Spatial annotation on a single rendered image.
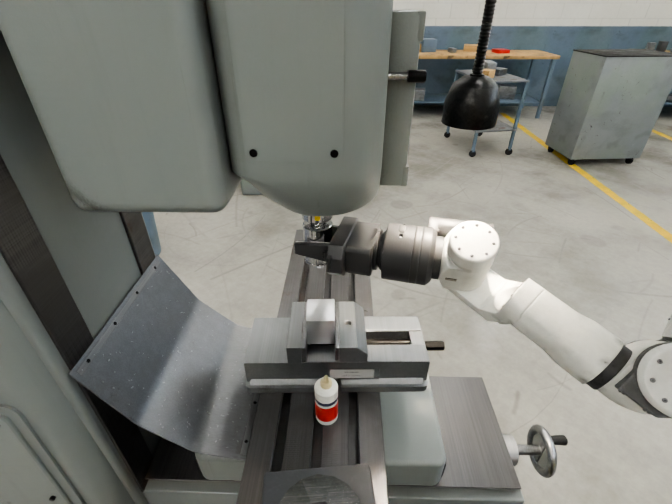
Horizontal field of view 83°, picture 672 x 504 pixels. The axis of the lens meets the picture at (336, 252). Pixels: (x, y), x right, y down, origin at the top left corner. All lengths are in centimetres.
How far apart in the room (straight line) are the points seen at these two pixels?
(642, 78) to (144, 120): 492
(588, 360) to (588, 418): 162
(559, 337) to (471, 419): 52
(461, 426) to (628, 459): 120
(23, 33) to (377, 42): 33
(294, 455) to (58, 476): 41
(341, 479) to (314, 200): 32
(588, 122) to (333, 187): 457
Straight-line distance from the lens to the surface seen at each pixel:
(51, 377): 72
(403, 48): 51
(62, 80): 49
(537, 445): 116
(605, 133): 512
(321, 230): 58
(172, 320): 88
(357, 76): 43
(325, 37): 42
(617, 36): 823
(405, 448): 85
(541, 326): 55
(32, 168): 65
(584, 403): 222
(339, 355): 71
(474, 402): 106
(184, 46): 43
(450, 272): 56
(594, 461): 205
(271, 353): 75
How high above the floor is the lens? 156
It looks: 34 degrees down
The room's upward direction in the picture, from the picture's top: straight up
